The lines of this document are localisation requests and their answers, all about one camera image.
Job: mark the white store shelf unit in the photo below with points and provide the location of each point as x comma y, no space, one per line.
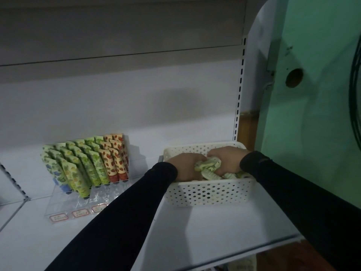
112,104

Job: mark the person's left hand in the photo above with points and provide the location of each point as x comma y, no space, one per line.
186,166

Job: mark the person's right hand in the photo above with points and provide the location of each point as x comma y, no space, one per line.
231,159

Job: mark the white perforated basket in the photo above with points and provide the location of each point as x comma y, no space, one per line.
208,193

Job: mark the row of cream tubes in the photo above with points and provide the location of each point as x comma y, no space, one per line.
117,138

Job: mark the clear acrylic display rack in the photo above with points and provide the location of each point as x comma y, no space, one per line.
84,206

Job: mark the person's right forearm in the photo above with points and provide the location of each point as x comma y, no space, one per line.
304,200

